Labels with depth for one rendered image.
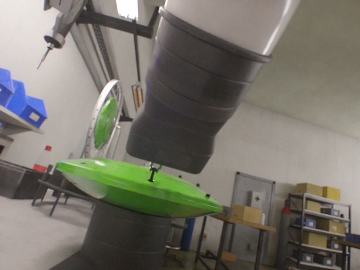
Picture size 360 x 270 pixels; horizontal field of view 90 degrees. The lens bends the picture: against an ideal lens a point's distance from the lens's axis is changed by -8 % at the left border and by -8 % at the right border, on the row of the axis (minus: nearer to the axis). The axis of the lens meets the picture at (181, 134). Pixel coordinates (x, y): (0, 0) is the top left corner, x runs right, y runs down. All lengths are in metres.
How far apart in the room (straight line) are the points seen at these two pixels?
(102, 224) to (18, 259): 0.12
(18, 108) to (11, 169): 0.44
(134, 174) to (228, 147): 5.33
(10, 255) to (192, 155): 0.31
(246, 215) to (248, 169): 2.50
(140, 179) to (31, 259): 0.21
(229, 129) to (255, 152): 0.98
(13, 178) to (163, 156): 0.69
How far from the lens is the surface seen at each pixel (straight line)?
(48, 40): 0.64
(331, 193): 6.48
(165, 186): 0.25
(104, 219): 0.35
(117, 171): 0.26
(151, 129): 0.15
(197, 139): 0.16
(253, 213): 3.45
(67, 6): 0.54
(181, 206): 0.27
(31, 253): 0.40
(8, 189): 0.82
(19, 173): 0.81
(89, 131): 0.96
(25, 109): 1.18
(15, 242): 0.44
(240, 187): 5.52
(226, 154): 5.49
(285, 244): 5.86
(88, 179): 0.27
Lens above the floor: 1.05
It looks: 18 degrees up
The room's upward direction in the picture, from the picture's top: 14 degrees clockwise
